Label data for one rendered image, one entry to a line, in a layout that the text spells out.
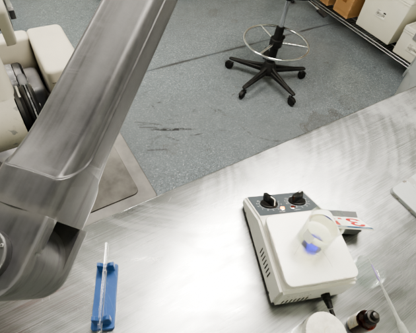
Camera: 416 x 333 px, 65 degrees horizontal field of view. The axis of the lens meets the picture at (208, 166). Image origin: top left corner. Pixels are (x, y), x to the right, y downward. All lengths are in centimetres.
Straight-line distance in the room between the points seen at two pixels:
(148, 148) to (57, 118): 146
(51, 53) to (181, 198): 86
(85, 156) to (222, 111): 173
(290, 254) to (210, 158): 121
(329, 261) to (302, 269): 5
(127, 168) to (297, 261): 80
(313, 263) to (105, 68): 41
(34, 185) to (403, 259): 65
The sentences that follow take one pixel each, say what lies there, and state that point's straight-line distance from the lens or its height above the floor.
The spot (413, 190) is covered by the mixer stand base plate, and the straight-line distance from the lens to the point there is 85.
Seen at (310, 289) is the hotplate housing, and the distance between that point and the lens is 56.
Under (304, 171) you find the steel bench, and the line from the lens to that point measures 76.
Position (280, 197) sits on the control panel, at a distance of 65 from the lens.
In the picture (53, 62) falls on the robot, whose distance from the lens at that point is 131.
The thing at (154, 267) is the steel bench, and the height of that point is 75.
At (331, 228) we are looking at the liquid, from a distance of 54.
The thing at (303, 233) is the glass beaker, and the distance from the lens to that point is 53.
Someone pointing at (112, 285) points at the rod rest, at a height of 76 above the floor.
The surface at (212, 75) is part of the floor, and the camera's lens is 222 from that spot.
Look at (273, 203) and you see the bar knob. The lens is 61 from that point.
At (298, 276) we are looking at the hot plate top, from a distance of 53.
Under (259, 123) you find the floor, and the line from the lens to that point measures 195.
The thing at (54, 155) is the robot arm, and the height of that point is 111.
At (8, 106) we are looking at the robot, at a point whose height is 65.
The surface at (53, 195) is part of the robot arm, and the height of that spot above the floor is 110.
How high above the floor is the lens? 130
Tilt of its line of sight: 51 degrees down
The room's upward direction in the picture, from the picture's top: 10 degrees clockwise
